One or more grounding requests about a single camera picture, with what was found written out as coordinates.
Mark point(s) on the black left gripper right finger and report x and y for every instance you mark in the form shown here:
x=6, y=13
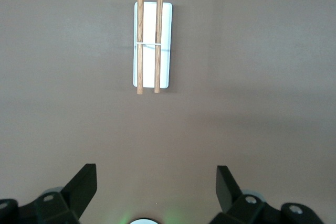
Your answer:
x=249, y=211

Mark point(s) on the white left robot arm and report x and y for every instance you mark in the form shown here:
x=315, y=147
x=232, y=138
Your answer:
x=144, y=222

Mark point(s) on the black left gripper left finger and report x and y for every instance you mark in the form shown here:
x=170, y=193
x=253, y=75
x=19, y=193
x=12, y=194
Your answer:
x=57, y=208

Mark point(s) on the brown table mat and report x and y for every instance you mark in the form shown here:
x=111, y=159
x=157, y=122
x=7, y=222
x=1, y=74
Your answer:
x=236, y=77

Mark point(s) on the white rack with wooden bars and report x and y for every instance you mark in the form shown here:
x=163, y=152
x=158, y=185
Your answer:
x=151, y=51

